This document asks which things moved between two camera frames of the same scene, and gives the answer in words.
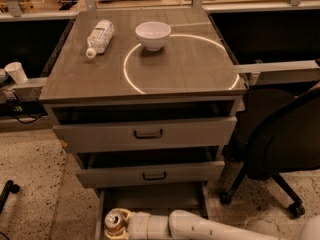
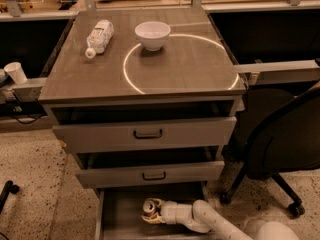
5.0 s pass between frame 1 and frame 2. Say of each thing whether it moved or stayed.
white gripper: moved
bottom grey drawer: stayed
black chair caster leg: stayed
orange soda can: moved
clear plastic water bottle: stayed
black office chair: stayed
